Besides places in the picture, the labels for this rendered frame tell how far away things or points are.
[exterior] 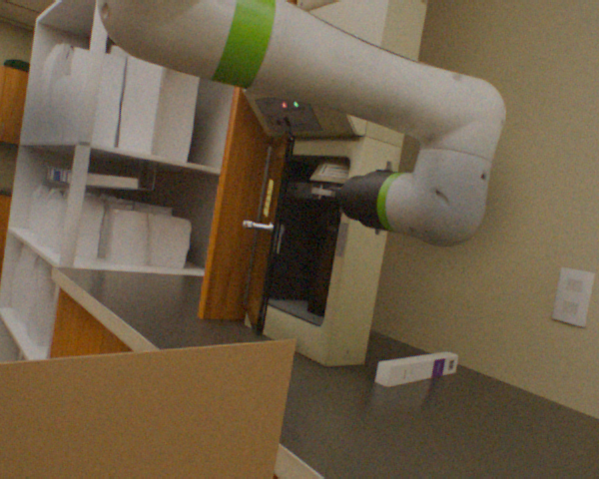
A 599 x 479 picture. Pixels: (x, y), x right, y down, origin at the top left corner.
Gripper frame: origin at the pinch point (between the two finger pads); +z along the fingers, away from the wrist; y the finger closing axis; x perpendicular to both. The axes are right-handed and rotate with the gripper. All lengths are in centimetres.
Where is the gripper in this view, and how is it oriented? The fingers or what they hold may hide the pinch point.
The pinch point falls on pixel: (297, 191)
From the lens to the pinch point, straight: 102.0
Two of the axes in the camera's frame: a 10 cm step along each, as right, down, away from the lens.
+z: -6.0, -1.4, 7.9
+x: -1.6, 9.9, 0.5
